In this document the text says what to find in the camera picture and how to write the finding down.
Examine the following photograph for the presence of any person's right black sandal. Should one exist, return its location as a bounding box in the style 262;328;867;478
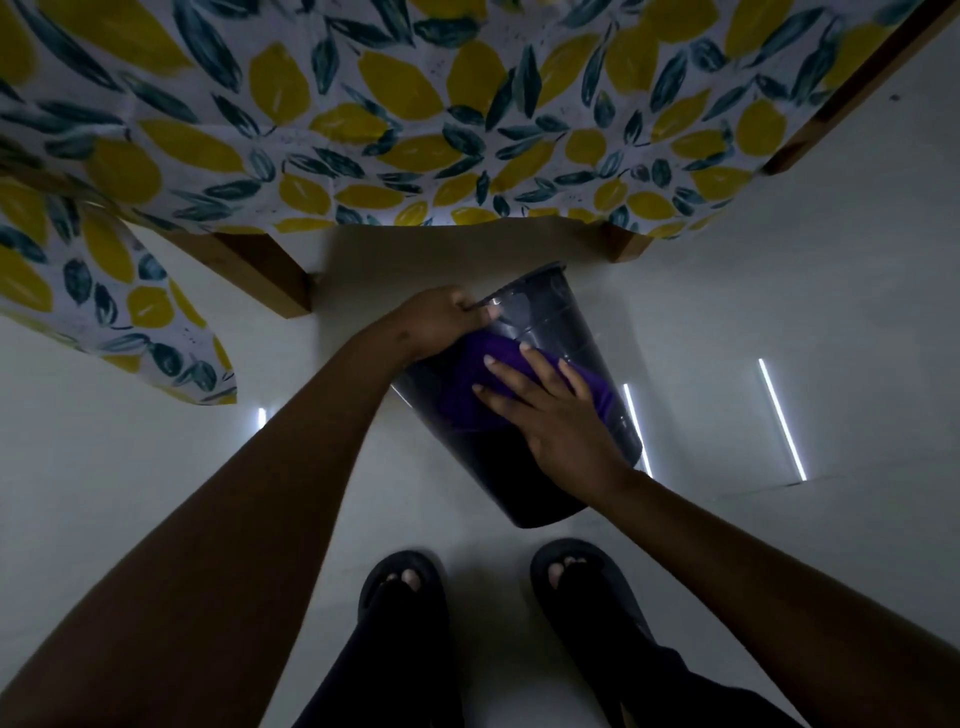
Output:
529;537;657;661

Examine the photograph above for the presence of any person's right hand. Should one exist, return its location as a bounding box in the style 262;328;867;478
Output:
471;342;635;506

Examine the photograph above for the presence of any person's left leg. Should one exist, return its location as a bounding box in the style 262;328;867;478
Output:
292;581;466;728

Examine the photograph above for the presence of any lemon print tablecloth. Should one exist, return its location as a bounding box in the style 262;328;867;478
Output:
0;0;924;407

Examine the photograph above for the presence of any wooden table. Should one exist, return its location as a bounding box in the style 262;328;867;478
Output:
153;0;960;320

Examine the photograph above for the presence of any person's left black sandal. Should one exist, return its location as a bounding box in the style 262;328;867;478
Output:
357;550;451;661

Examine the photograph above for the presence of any person's leg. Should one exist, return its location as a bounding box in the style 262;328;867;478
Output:
292;581;466;728
555;592;807;728

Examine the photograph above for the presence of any person's right forearm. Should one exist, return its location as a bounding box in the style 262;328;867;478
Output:
588;471;960;728

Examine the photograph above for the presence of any person's left hand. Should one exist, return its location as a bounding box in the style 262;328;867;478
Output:
388;285;502;363

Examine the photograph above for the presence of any person's black sandal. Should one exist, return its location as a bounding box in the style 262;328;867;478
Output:
529;537;657;661
357;550;451;661

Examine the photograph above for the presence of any purple cleaning cloth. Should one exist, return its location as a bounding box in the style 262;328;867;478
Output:
437;330;618;436

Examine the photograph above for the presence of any dark grey plastic bucket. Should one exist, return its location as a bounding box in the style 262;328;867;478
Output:
391;261;644;530

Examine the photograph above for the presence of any person's left forearm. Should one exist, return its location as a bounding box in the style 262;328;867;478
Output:
0;318;410;728

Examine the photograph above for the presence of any person's right leg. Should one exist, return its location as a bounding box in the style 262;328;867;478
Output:
555;592;807;728

